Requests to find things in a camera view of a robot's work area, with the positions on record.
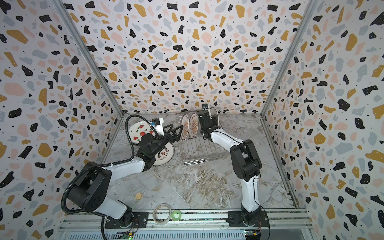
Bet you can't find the clear tape roll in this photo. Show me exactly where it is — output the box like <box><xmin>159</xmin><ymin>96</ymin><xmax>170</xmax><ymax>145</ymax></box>
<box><xmin>152</xmin><ymin>204</ymin><xmax>172</xmax><ymax>225</ymax></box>

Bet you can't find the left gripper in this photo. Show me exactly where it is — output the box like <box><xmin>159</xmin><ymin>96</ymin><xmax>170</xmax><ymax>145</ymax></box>
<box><xmin>149</xmin><ymin>124</ymin><xmax>182</xmax><ymax>159</ymax></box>

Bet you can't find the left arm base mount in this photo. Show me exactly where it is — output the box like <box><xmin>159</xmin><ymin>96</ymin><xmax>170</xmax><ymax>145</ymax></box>
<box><xmin>105</xmin><ymin>212</ymin><xmax>149</xmax><ymax>230</ymax></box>

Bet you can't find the green tape roll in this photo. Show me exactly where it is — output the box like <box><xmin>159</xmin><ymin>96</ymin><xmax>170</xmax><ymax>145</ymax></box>
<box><xmin>171</xmin><ymin>210</ymin><xmax>182</xmax><ymax>221</ymax></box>

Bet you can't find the wire dish rack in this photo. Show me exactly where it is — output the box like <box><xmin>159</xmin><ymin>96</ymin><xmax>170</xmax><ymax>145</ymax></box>
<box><xmin>178</xmin><ymin>129</ymin><xmax>230</xmax><ymax>166</ymax></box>

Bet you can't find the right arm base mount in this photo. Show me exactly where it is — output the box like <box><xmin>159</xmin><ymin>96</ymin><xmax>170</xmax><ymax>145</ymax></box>
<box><xmin>226</xmin><ymin>210</ymin><xmax>270</xmax><ymax>228</ymax></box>

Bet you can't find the orange sunburst plate front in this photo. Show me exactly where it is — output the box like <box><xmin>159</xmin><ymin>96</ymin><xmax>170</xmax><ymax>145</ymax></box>
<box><xmin>181</xmin><ymin>114</ymin><xmax>189</xmax><ymax>140</ymax></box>

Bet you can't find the watermelon blue rim plate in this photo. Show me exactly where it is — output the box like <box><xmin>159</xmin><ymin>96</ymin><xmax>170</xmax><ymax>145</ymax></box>
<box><xmin>128</xmin><ymin>121</ymin><xmax>156</xmax><ymax>145</ymax></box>

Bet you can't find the small wooden block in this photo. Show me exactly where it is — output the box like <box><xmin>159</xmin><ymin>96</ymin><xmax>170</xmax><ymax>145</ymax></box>
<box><xmin>135</xmin><ymin>193</ymin><xmax>143</xmax><ymax>200</ymax></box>

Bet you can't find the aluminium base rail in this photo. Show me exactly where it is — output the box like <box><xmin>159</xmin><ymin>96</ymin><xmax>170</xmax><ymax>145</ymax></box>
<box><xmin>57</xmin><ymin>209</ymin><xmax>317</xmax><ymax>240</ymax></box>

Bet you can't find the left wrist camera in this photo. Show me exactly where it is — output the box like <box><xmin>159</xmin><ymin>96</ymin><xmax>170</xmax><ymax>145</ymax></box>
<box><xmin>151</xmin><ymin>118</ymin><xmax>165</xmax><ymax>136</ymax></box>

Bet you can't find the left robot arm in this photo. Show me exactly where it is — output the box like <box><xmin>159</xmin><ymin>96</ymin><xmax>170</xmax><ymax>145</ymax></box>
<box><xmin>61</xmin><ymin>125</ymin><xmax>183</xmax><ymax>227</ymax></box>

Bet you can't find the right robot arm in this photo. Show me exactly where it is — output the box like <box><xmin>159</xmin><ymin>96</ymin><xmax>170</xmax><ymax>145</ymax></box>
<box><xmin>198</xmin><ymin>109</ymin><xmax>263</xmax><ymax>226</ymax></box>

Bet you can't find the green rim eat plate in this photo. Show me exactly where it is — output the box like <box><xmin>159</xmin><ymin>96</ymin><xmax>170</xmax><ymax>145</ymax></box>
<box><xmin>154</xmin><ymin>143</ymin><xmax>175</xmax><ymax>166</ymax></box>

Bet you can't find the orange sunburst plate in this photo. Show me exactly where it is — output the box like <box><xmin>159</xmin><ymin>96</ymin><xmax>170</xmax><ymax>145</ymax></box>
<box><xmin>197</xmin><ymin>110</ymin><xmax>205</xmax><ymax>116</ymax></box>
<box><xmin>189</xmin><ymin>113</ymin><xmax>199</xmax><ymax>139</ymax></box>
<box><xmin>181</xmin><ymin>114</ymin><xmax>189</xmax><ymax>140</ymax></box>

